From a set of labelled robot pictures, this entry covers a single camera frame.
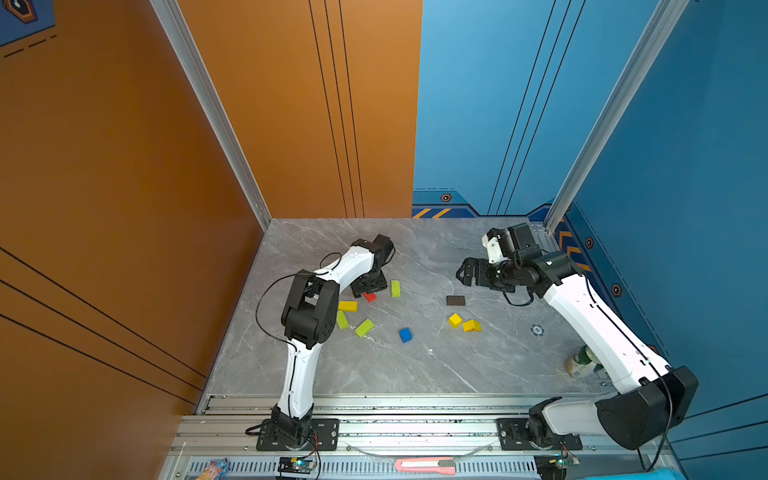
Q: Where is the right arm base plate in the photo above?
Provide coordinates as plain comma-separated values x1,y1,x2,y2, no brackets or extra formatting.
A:
495,417,583,451

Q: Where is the yellow wedge block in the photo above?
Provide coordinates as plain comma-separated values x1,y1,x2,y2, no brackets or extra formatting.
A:
462,320,483,332

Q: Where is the pink utility knife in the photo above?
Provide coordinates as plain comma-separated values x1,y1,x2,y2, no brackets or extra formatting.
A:
395,457,456,475

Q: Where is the dark brown wood block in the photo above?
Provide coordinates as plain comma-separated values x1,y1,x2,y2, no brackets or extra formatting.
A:
446,295,466,306

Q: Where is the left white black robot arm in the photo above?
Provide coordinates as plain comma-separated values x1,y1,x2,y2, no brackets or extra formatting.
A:
259,234,395,449

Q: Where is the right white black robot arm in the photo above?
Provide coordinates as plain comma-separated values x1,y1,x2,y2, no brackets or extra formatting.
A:
456,252,699,450

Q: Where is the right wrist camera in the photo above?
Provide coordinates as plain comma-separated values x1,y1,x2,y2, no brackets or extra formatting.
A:
481,223,542,264

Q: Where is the right small circuit board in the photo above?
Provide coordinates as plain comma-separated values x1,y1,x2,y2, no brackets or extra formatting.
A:
549,455,581,470

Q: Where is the yellow long wood block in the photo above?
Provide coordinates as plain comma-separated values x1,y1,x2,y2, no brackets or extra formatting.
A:
338,301,359,312

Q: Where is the blue wood block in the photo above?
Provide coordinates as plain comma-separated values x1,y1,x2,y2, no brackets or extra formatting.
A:
399,328,413,343

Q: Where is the yellow cube block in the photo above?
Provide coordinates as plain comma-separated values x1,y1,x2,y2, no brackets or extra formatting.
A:
448,314,463,328

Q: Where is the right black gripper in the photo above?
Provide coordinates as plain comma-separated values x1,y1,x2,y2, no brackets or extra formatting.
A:
453,256,520,291

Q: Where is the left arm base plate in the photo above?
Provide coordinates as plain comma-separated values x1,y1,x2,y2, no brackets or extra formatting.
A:
256,418,339,453

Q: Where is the colourful snack wrapper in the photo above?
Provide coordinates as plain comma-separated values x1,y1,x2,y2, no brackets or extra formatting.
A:
196,460,229,480

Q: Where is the green circuit board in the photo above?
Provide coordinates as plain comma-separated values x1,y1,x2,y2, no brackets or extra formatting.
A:
276,457,318,479

